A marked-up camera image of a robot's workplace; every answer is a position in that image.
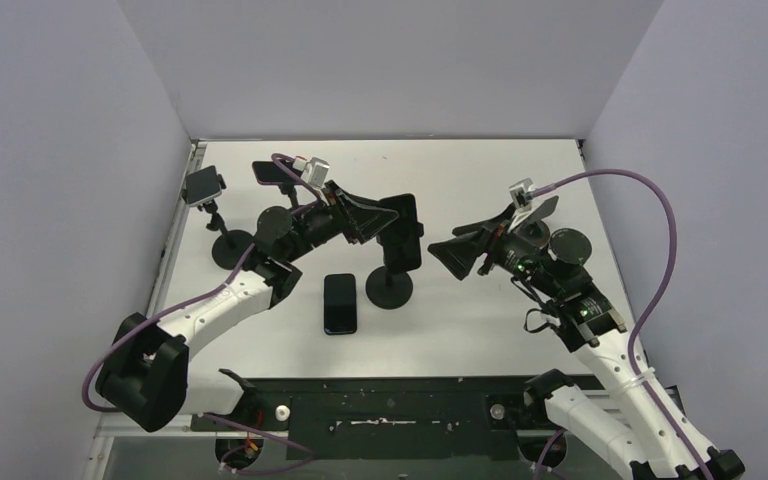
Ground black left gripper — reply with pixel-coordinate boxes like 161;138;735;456
283;181;397;263

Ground black smartphone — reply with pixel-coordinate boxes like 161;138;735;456
376;193;424;274
323;273;358;336

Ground black round-base stand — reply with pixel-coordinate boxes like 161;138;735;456
279;184;300;209
365;260;413;310
197;200;253;270

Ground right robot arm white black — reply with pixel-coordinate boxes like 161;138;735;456
428;197;745;479

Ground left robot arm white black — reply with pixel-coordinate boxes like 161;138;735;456
87;181;407;432

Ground grey smartphone on left stand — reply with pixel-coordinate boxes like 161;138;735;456
181;165;227;207

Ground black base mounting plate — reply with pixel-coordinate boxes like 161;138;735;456
227;376;557;461

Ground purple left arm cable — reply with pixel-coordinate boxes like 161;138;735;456
81;152;326;478

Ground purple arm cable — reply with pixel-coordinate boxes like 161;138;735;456
81;152;326;478
529;168;717;480

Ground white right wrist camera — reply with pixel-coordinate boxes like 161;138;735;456
508;178;536;232

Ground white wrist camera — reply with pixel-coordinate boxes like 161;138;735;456
508;178;536;232
293;156;330;190

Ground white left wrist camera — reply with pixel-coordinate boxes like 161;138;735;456
293;156;330;190

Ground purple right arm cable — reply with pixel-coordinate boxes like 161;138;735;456
529;168;717;480

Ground aluminium table frame rail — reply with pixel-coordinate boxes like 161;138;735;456
82;141;206;432

